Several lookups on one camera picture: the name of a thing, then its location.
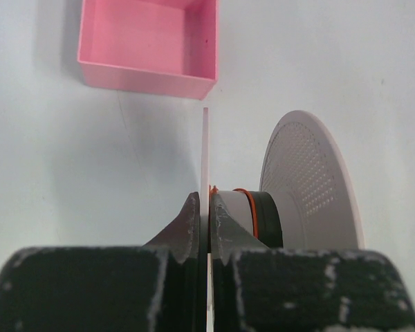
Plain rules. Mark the pink plastic box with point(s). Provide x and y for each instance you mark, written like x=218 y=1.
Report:
x=158 y=47

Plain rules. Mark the white plastic spool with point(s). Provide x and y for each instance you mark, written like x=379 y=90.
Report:
x=304 y=200

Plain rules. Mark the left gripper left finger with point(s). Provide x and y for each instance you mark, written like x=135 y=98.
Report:
x=154 y=287

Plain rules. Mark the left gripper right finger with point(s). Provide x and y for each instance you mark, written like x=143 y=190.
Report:
x=256 y=288

